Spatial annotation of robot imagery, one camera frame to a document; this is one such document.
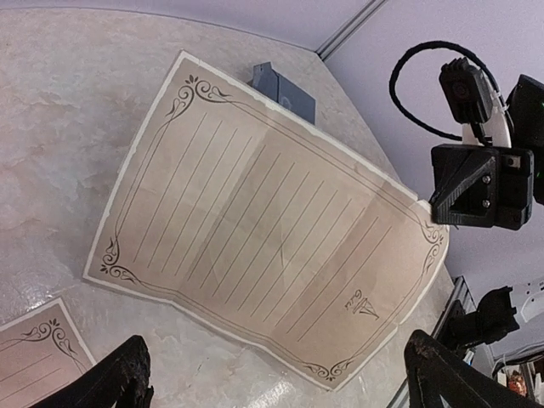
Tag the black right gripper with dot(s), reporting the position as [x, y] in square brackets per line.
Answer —
[470, 191]

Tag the blue paper envelope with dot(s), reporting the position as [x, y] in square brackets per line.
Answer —
[284, 92]

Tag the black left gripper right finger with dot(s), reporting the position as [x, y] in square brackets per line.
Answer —
[436, 376]

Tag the beige lined letter paper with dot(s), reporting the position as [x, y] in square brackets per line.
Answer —
[41, 352]
[234, 210]

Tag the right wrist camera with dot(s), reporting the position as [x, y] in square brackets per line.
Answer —
[466, 92]

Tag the right aluminium corner post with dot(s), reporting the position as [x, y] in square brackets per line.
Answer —
[340, 36]

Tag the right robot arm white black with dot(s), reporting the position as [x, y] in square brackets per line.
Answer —
[526, 108]

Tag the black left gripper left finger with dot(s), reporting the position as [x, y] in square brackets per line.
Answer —
[121, 379]

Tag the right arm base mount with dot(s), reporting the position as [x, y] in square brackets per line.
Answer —
[493, 318]

